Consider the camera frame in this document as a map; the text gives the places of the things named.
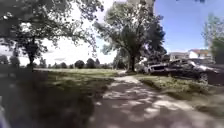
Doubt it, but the large leafy tree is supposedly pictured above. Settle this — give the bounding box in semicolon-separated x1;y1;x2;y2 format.
0;0;105;70

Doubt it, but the grass field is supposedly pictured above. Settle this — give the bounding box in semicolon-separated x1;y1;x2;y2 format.
0;68;120;128

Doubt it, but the green tree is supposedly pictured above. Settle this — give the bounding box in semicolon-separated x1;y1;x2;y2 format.
201;13;224;65

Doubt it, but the grass verge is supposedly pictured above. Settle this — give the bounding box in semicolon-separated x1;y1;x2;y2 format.
133;73;224;118

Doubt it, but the grey paved path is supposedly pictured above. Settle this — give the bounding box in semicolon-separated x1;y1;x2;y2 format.
87;74;224;128

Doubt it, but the tall leafy tree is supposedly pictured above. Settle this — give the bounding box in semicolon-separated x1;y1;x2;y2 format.
93;0;168;73

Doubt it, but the row of distant trees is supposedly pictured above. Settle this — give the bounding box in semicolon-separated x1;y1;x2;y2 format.
0;54;116;70

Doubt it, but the building with red roof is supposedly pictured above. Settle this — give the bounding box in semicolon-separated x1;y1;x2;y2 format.
169;48;213;62

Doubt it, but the dark parked car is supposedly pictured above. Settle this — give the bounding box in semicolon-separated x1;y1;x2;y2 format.
165;59;224;86

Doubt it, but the white parked car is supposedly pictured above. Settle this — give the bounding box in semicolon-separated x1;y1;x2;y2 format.
143;61;170;75

